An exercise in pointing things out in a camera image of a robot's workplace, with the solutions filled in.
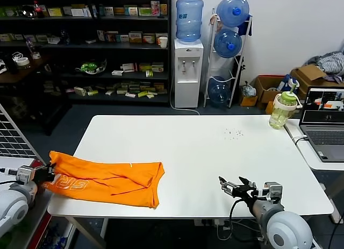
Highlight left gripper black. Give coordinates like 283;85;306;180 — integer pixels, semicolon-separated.
34;162;57;184

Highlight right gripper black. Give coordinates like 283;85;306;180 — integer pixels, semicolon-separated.
219;176;261;204

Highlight orange t-shirt with white print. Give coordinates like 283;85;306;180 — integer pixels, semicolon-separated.
44;151;165;209

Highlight pile of striped clothes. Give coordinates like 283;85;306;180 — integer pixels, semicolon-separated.
307;51;344;75

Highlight white power strip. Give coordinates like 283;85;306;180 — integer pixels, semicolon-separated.
195;218;233;231

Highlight white side table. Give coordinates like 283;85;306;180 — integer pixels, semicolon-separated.
283;118;344;171

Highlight clear bottle with green lid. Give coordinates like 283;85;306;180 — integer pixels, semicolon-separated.
269;81;303;130

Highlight small yellow cardboard box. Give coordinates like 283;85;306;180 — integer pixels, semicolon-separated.
240;95;259;107

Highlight open cardboard box red rim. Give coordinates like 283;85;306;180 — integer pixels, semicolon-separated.
254;75;286;110

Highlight grey plastic bag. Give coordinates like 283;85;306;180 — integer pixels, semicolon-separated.
240;81;257;98

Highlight blue water jug lying sideways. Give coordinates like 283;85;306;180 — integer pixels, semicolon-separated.
213;28;242;59
216;0;250;28
208;76;232;108

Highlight grey open laptop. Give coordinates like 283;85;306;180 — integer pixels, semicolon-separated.
299;86;344;162

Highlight dark brown wooden table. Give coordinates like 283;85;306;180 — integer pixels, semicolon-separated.
0;55;73;137

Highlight glass bowl with green contents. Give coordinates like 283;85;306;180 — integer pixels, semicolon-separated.
75;58;108;75

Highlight white tape roll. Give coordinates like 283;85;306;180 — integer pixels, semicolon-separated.
12;52;31;68

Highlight black object beside rack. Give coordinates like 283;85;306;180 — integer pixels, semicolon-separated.
236;56;247;86

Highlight white metal jug rack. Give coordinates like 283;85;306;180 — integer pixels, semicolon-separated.
203;9;254;109

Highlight white water dispenser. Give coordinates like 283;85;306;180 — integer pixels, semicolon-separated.
174;39;204;109

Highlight small clear plastic bottle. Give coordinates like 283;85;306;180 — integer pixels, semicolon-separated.
25;38;41;60

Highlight black shelf unit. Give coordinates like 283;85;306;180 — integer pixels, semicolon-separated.
0;0;172;108

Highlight large brown cardboard box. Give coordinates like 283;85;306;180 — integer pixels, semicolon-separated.
291;64;344;99

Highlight box with orange label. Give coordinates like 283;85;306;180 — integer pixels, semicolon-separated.
128;31;144;44

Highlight cola bottle red label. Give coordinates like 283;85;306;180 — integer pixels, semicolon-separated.
33;1;45;19

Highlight upright blue water jug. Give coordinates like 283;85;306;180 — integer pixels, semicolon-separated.
175;0;204;44

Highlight left wrist camera box silver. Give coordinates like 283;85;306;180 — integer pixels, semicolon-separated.
16;165;35;183

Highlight wrist camera box silver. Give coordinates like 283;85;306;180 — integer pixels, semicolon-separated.
262;181;284;204
16;165;35;183

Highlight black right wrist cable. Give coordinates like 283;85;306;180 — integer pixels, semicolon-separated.
228;199;266;243

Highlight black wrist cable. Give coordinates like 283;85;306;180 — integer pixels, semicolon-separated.
228;199;266;243
0;167;18;186

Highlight right wrist camera box silver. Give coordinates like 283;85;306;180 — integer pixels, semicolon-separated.
262;181;284;204

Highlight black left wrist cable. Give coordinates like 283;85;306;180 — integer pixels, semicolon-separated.
0;167;18;186

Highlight white wire grid panel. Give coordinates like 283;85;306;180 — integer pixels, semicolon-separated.
0;103;52;169

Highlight white dispenser power cable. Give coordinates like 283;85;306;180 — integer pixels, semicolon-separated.
170;76;201;116

